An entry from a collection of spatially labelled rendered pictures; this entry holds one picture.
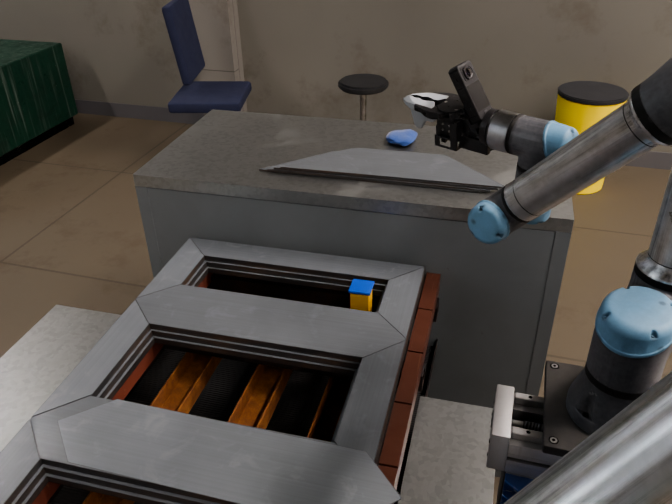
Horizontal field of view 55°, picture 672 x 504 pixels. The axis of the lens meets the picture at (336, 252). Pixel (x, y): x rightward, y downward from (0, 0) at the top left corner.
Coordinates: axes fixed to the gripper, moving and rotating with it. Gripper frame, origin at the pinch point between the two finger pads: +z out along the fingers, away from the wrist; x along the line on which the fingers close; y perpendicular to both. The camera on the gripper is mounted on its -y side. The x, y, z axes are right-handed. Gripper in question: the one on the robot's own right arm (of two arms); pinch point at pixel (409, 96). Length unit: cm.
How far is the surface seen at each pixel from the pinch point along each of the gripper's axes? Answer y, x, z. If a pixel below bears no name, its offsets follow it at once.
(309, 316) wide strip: 57, -21, 19
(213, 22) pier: 84, 179, 313
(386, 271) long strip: 61, 8, 17
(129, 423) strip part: 50, -72, 22
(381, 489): 53, -50, -28
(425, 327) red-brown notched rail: 63, -1, -3
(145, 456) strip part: 49, -75, 12
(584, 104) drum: 121, 249, 65
